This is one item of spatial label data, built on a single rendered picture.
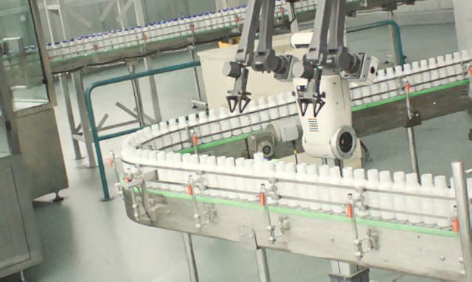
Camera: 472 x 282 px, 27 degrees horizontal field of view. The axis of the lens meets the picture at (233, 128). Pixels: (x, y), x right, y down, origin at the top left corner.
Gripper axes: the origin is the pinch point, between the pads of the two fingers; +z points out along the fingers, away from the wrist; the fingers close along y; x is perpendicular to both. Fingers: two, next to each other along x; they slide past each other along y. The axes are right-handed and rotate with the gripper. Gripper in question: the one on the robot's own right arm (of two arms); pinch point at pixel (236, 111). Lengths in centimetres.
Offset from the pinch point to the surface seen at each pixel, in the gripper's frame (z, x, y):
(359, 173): 25, -23, 101
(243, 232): 53, -17, 36
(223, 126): -1, 54, -73
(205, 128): 3, 44, -76
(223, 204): 43, -21, 26
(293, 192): 34, -20, 66
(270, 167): 26, -23, 53
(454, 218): 37, -29, 149
